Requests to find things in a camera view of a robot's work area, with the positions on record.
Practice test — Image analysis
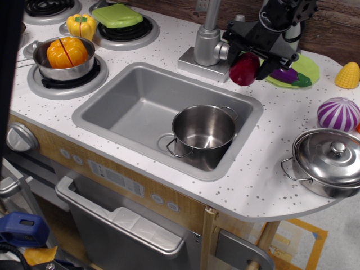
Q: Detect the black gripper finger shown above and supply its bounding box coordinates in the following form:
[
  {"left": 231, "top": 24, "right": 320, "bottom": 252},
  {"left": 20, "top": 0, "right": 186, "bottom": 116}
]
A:
[
  {"left": 229, "top": 42, "right": 244, "bottom": 66},
  {"left": 256, "top": 56, "right": 282, "bottom": 80}
]

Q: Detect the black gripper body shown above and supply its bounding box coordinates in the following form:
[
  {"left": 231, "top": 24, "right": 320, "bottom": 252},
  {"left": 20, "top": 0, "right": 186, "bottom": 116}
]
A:
[{"left": 223, "top": 20, "right": 299, "bottom": 66}]

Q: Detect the red toy sweet potato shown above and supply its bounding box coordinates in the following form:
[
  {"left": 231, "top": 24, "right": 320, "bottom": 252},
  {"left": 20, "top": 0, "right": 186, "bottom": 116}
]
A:
[{"left": 229, "top": 52, "right": 260, "bottom": 86}]

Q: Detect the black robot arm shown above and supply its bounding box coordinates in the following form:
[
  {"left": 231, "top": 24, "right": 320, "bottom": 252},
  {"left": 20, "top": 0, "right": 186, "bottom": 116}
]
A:
[{"left": 223, "top": 1, "right": 318, "bottom": 80}]

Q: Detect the steel pot in sink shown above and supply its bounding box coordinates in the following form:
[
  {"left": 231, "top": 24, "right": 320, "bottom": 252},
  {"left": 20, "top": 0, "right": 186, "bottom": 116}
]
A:
[{"left": 166, "top": 105, "right": 239, "bottom": 159}]

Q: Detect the steel pot with lid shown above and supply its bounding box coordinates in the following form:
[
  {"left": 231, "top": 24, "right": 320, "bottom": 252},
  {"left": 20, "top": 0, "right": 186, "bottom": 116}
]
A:
[{"left": 281, "top": 128, "right": 359, "bottom": 199}]

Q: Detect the grey toy sink basin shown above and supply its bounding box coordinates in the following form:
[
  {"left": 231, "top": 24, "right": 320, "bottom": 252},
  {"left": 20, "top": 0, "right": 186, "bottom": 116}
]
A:
[{"left": 72, "top": 62, "right": 263, "bottom": 181}]

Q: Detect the purple toy eggplant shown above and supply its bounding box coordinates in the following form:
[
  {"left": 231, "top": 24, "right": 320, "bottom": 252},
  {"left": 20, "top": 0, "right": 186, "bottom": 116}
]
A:
[{"left": 270, "top": 68, "right": 312, "bottom": 87}]

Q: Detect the silver toy faucet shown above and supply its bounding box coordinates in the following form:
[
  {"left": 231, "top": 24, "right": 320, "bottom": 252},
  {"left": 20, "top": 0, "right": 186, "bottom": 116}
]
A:
[{"left": 178, "top": 1, "right": 230, "bottom": 83}]

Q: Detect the light green plate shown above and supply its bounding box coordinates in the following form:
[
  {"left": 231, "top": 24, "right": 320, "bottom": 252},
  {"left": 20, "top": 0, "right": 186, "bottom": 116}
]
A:
[{"left": 266, "top": 55, "right": 320, "bottom": 88}]

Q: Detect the silver vertical pole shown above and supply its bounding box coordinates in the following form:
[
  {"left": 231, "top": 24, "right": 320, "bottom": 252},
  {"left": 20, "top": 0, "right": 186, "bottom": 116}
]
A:
[{"left": 285, "top": 24, "right": 302, "bottom": 53}]

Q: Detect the yellow toy corn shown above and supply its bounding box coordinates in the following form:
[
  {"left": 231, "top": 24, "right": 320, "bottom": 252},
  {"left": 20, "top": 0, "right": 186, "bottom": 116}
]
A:
[{"left": 335, "top": 62, "right": 359, "bottom": 89}]

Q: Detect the purple striped toy onion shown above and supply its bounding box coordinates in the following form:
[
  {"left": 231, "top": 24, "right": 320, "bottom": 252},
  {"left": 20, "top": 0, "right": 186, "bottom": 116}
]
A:
[{"left": 317, "top": 97, "right": 359, "bottom": 132}]

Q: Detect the back right stove burner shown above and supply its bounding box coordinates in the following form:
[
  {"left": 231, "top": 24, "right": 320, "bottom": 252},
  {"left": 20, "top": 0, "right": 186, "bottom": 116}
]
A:
[{"left": 93, "top": 15, "right": 160, "bottom": 51}]

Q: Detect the stove burner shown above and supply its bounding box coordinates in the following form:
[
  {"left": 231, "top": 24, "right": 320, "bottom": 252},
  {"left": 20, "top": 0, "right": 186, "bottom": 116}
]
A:
[
  {"left": 27, "top": 55, "right": 108, "bottom": 100},
  {"left": 22, "top": 0, "right": 82, "bottom": 25},
  {"left": 93, "top": 15, "right": 160, "bottom": 51}
]

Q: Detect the green cutting board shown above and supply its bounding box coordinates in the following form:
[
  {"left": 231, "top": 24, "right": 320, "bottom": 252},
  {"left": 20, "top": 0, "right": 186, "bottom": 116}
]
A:
[{"left": 92, "top": 4, "right": 143, "bottom": 28}]

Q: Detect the yellow toy bell pepper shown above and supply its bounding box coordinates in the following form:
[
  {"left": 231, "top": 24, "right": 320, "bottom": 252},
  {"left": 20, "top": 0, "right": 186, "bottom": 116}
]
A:
[{"left": 66, "top": 14, "right": 97, "bottom": 41}]

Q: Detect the orange toy pumpkin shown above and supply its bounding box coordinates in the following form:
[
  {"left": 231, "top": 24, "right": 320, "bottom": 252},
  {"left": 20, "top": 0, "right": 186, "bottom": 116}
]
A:
[{"left": 47, "top": 37, "right": 88, "bottom": 69}]

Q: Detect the steel saucepan on burner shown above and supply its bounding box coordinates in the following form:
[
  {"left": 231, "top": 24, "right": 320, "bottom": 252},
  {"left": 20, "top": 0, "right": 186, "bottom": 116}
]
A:
[{"left": 31, "top": 36, "right": 95, "bottom": 81}]

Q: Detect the grey rounded cabinet door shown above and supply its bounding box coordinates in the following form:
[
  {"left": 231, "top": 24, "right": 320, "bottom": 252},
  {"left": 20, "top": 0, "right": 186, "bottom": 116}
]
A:
[{"left": 215, "top": 229, "right": 276, "bottom": 269}]

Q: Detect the front left stove burner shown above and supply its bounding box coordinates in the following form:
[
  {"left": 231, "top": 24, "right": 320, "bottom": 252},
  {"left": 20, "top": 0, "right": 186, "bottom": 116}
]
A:
[{"left": 27, "top": 55, "right": 108, "bottom": 100}]

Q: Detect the back left stove burner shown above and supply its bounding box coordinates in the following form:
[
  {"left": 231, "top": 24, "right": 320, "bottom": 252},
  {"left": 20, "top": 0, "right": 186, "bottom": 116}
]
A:
[{"left": 22, "top": 0, "right": 82, "bottom": 25}]

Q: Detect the silver dishwasher door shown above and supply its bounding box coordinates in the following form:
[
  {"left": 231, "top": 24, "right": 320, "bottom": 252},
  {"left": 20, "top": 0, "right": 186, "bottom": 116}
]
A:
[{"left": 55, "top": 176, "right": 201, "bottom": 269}]

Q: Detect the silver oven knob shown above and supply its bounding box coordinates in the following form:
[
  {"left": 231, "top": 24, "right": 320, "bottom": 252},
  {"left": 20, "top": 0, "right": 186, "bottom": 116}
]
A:
[{"left": 6, "top": 121, "right": 39, "bottom": 152}]

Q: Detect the blue clamp tool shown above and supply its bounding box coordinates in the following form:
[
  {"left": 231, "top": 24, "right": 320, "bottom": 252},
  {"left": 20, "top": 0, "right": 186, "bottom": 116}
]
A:
[{"left": 1, "top": 211, "right": 50, "bottom": 248}]

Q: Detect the black foreground post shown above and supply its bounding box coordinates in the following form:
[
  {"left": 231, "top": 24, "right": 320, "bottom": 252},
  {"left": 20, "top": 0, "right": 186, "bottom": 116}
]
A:
[{"left": 1, "top": 1, "right": 24, "bottom": 152}]

